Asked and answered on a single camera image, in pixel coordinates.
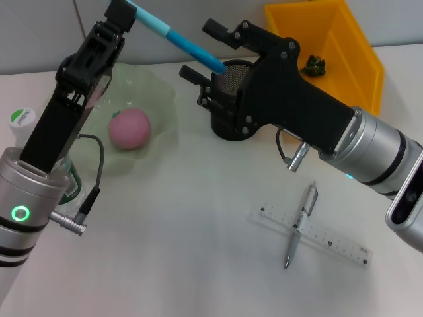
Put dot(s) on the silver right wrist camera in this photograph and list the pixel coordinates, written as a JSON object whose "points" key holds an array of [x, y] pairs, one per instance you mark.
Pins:
{"points": [[408, 208]]}

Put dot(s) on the yellow plastic bin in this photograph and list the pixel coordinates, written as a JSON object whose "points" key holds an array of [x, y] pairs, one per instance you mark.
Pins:
{"points": [[350, 66]]}

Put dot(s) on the blue scissors with cover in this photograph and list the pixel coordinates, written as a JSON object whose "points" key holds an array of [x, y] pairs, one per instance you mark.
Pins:
{"points": [[188, 43]]}

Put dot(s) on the pink toy peach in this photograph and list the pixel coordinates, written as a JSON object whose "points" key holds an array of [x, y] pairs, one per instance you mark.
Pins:
{"points": [[130, 130]]}

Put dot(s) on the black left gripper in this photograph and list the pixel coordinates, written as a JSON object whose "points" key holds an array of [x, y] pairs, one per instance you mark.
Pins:
{"points": [[62, 128]]}

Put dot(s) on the silver white ballpoint pen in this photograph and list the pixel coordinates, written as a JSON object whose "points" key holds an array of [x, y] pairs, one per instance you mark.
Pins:
{"points": [[292, 246]]}

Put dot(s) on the pale green glass fruit plate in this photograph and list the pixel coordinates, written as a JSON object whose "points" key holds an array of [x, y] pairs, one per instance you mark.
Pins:
{"points": [[152, 95]]}

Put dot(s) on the green plastic wrapper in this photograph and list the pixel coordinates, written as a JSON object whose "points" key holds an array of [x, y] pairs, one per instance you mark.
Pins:
{"points": [[314, 66]]}

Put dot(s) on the transparent plastic ruler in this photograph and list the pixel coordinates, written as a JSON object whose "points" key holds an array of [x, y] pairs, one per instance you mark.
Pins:
{"points": [[343, 246]]}

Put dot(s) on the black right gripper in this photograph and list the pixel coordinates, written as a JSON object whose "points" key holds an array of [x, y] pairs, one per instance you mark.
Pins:
{"points": [[284, 99]]}

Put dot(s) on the black mesh pen cup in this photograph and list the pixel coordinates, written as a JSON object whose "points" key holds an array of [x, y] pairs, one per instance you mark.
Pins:
{"points": [[228, 81]]}

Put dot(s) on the clear water bottle green label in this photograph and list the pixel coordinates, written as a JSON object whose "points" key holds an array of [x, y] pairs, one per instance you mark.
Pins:
{"points": [[21, 120]]}

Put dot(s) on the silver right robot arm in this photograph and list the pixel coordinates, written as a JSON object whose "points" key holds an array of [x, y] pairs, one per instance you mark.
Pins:
{"points": [[373, 145]]}

